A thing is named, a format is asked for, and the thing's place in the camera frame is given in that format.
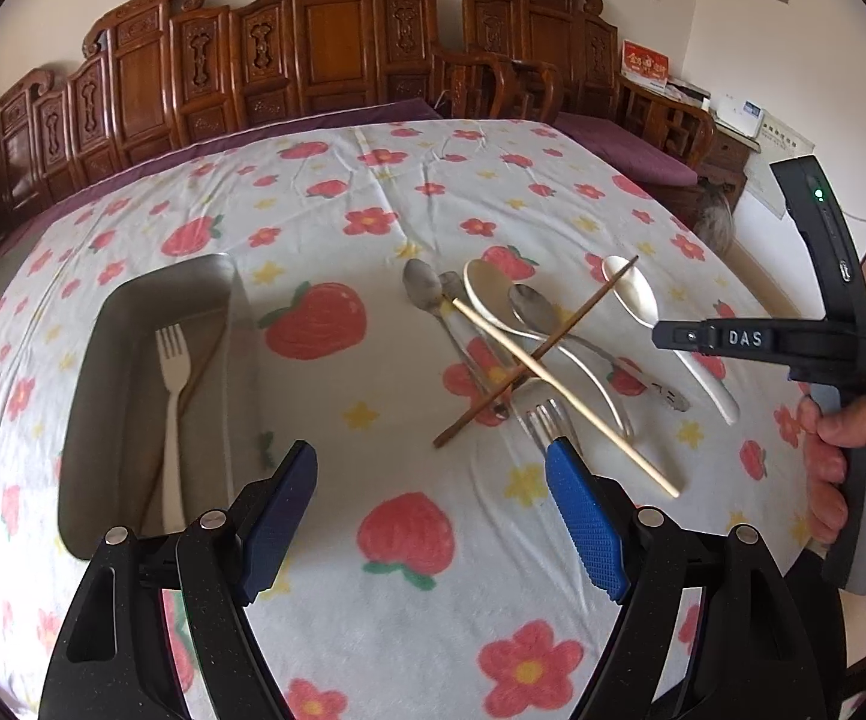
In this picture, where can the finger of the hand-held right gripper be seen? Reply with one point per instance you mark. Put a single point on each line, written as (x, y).
(733, 336)

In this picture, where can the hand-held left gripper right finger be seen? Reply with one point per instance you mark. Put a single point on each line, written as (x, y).
(587, 525)

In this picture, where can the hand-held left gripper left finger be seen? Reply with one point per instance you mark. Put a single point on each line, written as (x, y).
(283, 517)

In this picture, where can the metal fork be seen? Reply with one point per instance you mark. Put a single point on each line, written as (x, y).
(545, 420)

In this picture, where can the dark wooden chopstick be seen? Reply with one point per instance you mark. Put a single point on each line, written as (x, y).
(478, 409)

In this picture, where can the rectangular metal tray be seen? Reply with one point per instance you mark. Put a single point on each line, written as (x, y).
(126, 330)

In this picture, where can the grey plastic bag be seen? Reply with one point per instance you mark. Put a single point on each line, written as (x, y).
(716, 217)

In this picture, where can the white plastic fork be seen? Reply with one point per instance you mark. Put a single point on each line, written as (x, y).
(172, 420)

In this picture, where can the floral strawberry tablecloth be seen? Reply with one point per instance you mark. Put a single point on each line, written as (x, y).
(403, 615)

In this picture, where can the white box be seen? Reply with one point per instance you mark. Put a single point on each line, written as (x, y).
(739, 114)

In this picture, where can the purple seat cushion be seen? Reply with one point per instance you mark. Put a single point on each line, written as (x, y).
(628, 146)

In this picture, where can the red box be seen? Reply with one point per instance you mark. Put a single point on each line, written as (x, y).
(644, 64)

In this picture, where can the wooden armchair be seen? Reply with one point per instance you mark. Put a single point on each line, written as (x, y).
(470, 82)
(542, 90)

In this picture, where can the carved wooden bench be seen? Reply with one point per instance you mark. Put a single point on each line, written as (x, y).
(140, 75)
(553, 30)
(328, 37)

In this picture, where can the white wall sheet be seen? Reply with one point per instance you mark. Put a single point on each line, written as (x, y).
(774, 157)

